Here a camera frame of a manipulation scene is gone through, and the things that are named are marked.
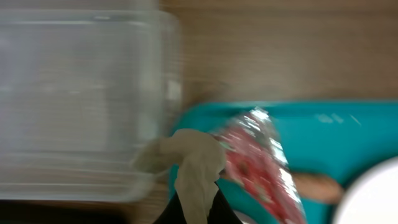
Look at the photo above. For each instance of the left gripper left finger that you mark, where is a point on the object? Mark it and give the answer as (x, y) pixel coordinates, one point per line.
(173, 213)

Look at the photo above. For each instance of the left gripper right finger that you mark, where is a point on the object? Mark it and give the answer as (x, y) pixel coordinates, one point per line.
(221, 212)

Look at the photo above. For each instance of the teal serving tray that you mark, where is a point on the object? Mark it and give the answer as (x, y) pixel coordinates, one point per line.
(343, 139)

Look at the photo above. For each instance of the red snack wrapper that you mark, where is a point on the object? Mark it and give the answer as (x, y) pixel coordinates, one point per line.
(260, 185)

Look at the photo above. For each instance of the orange carrot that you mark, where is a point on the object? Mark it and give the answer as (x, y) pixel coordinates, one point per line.
(318, 187)

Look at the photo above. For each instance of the clear plastic bin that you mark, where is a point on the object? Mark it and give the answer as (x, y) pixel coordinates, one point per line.
(82, 92)

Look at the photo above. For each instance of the large white plate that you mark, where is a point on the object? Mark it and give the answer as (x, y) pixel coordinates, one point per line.
(372, 198)

